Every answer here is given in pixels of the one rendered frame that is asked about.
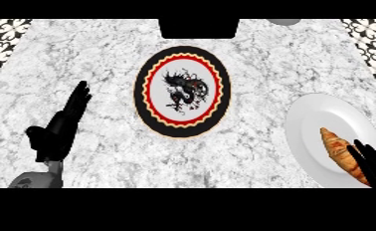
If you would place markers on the black-rimmed dragon plate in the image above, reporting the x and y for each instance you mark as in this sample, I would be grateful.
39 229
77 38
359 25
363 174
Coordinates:
182 91

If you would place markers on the golden brown croissant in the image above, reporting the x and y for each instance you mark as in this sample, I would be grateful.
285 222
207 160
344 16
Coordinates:
338 148

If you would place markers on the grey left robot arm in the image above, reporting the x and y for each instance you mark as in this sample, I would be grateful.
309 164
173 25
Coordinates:
40 177

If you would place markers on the grey round object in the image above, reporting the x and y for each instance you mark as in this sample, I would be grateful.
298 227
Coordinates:
283 22

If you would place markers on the black box appliance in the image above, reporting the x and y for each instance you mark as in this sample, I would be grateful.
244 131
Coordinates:
198 28

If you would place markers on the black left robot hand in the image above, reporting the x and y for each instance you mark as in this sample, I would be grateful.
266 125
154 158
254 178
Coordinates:
62 125

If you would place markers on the plain white plate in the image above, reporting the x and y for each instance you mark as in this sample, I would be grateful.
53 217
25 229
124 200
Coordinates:
317 132

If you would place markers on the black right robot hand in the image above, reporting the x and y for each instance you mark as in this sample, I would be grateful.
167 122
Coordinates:
365 162

